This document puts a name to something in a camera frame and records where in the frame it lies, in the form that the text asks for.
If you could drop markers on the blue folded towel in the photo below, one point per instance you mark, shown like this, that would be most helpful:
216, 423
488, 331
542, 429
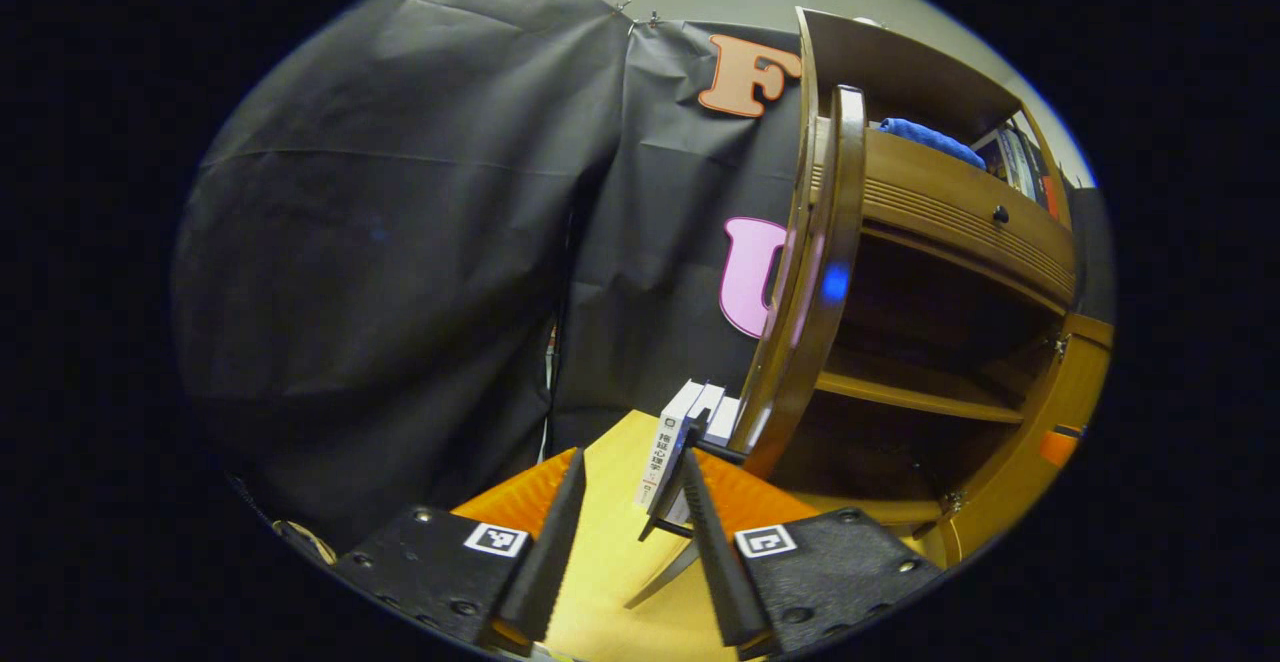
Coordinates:
930, 140

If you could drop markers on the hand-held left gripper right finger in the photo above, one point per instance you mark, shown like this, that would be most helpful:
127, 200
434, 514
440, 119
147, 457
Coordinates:
715, 562

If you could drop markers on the light blue spine book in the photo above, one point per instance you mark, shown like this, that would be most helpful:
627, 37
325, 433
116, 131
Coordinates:
1018, 167

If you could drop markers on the wooden drawer with black knob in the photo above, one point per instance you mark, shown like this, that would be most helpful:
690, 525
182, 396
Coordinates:
940, 187

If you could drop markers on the wooden double-door shoe cabinet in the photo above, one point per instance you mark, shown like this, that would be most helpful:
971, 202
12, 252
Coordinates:
900, 387

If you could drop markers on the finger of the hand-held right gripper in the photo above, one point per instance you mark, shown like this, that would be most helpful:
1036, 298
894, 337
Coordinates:
1060, 447

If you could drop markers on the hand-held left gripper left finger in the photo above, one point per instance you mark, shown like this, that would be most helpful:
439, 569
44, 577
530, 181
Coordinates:
555, 562

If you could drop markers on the black spine book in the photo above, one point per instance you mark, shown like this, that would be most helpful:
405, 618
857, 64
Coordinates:
1040, 177

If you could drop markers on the grey cover book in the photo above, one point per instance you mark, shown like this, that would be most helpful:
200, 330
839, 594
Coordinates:
708, 407
725, 422

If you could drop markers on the black backdrop cloth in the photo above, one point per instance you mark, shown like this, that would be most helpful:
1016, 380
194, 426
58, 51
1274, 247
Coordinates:
400, 292

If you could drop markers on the wooden shoe cabinet door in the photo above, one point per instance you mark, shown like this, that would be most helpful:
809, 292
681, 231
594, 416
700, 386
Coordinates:
800, 342
1000, 512

